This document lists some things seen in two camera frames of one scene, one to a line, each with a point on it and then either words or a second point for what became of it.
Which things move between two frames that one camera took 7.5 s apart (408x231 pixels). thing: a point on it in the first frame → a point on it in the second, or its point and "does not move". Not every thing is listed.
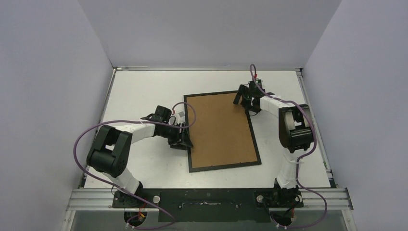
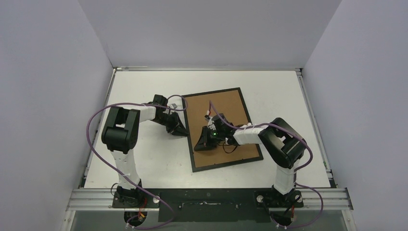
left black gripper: (180, 138) → (176, 128)
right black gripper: (245, 96) → (208, 135)
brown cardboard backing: (221, 133) does not move
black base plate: (210, 205) does not move
